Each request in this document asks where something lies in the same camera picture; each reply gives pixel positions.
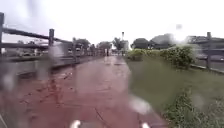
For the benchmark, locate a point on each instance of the row of trees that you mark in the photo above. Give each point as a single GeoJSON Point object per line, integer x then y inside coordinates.
{"type": "Point", "coordinates": [140, 43]}

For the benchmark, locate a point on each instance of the grass verge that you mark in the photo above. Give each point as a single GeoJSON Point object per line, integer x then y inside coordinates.
{"type": "Point", "coordinates": [156, 83]}

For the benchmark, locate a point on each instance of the low building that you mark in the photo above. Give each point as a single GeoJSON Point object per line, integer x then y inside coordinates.
{"type": "Point", "coordinates": [200, 40]}

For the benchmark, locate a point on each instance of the street lamp pole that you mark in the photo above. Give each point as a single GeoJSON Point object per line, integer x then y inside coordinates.
{"type": "Point", "coordinates": [122, 36]}

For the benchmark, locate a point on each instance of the dark wooden rail fence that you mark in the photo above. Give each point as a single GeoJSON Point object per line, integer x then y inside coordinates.
{"type": "Point", "coordinates": [209, 50]}
{"type": "Point", "coordinates": [51, 40]}

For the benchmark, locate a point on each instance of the row of green bushes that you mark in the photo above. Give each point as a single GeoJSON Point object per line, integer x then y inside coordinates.
{"type": "Point", "coordinates": [180, 55]}

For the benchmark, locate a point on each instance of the robot's own part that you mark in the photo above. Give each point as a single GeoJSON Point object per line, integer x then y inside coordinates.
{"type": "Point", "coordinates": [75, 124]}
{"type": "Point", "coordinates": [145, 125]}

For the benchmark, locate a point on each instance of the red brick path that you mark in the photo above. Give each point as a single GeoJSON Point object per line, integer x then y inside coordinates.
{"type": "Point", "coordinates": [96, 86]}

